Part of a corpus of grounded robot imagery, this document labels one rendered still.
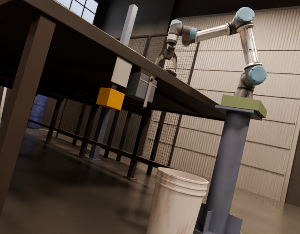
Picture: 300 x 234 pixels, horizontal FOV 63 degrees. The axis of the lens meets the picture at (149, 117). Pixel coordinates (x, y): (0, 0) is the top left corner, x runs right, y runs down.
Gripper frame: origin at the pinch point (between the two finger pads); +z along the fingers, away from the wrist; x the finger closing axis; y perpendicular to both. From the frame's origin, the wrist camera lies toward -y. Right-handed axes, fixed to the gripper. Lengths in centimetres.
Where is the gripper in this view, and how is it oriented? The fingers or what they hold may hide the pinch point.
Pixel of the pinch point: (165, 68)
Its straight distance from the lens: 173.8
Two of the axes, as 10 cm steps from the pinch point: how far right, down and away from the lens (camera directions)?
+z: -2.4, 9.7, -0.7
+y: -0.9, 0.5, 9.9
